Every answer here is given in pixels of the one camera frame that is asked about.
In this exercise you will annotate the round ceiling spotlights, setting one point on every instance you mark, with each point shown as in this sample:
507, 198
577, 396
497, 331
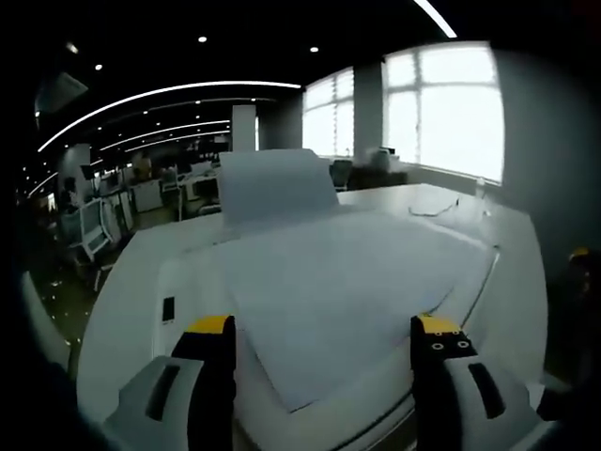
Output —
202, 39

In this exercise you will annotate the white paper sheet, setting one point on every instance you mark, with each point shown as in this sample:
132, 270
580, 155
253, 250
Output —
352, 305

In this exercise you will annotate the large bright window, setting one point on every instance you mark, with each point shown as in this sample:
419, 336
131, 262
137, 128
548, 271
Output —
451, 113

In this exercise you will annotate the white mesh office chair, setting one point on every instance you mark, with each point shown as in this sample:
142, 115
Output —
96, 230

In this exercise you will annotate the long curved ceiling light strip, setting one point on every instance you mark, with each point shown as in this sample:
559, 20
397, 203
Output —
436, 16
164, 91

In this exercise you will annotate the dark office chair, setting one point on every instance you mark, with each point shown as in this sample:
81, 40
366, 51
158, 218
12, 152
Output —
341, 174

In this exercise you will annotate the white printer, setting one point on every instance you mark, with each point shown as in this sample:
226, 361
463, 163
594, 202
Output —
188, 291

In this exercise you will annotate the narrow bright window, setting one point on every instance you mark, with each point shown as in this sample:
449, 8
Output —
328, 113

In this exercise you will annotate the small background printer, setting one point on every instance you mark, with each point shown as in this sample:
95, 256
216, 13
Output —
385, 159

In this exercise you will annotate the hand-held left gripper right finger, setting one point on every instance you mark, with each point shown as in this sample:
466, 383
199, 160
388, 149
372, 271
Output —
469, 413

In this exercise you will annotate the ceiling air conditioner unit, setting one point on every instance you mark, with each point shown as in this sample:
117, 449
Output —
61, 89

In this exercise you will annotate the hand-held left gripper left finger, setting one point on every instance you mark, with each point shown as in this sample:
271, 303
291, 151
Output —
141, 413

